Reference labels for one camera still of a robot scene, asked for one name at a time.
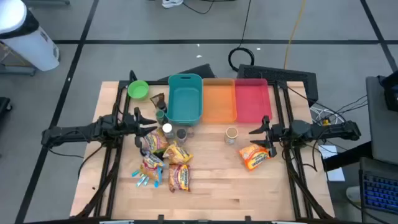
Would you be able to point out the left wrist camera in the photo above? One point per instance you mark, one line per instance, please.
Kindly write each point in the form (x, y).
(139, 142)

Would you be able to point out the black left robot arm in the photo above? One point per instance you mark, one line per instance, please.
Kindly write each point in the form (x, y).
(77, 130)

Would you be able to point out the green-lid jar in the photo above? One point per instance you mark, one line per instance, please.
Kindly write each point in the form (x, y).
(160, 116)

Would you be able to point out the small glass spice jar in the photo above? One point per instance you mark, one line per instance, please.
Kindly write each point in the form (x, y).
(190, 132)

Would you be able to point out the black-lid spice jar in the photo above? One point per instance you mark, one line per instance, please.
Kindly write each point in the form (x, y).
(181, 134)

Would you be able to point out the white computer mouse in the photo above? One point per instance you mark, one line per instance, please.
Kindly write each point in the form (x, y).
(353, 194)

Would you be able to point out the white-lid spice jar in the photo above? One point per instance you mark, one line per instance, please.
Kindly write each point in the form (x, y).
(167, 128)

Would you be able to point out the dark-lid brown jar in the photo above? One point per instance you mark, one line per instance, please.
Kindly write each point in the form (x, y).
(161, 106)

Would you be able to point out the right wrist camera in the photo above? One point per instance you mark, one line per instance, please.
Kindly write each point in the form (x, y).
(273, 152)

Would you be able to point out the person's white shoe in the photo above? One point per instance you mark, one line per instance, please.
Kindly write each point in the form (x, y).
(172, 3)

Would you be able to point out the teal plastic bin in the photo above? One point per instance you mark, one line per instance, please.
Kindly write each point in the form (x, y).
(185, 99)

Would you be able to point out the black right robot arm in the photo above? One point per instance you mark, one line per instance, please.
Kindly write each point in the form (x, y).
(326, 130)

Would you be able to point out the white trash can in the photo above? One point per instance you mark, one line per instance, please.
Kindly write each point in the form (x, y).
(31, 46)

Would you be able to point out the grey side table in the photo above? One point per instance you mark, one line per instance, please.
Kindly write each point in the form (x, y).
(382, 130)

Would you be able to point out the pink-centred yellow ramen packet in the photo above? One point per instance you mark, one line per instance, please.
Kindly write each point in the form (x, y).
(157, 141)

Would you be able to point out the orange plastic bin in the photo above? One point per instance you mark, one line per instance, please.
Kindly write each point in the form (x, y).
(219, 101)

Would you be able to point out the red plastic bin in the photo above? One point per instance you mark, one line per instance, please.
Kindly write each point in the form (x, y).
(253, 101)

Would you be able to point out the black flat box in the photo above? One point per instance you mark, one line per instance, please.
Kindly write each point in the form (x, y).
(199, 72)

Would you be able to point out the black curved bracket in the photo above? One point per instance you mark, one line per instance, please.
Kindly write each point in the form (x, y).
(132, 75)

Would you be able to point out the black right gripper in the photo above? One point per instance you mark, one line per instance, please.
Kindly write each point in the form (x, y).
(280, 133)

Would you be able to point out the black aluminium table frame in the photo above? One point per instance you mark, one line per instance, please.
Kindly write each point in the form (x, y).
(122, 84)

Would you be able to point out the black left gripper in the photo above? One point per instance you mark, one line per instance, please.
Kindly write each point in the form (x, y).
(130, 126)

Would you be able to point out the blue-trimmed ramen packet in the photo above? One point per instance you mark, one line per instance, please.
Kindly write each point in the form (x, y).
(150, 163)

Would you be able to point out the green plastic bowl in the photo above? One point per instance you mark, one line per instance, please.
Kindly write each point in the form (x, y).
(138, 90)

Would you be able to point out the backlit keyboard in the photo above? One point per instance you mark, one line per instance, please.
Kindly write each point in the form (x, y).
(381, 193)

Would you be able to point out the white paper sheet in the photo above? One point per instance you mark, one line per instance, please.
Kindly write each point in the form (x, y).
(332, 174)

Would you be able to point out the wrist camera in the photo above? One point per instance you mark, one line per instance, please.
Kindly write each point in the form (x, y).
(273, 152)
(139, 142)

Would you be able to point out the grey cart base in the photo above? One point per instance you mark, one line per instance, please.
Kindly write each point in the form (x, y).
(15, 70)

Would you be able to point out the orange ramen packet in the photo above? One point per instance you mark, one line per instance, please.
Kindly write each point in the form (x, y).
(254, 157)

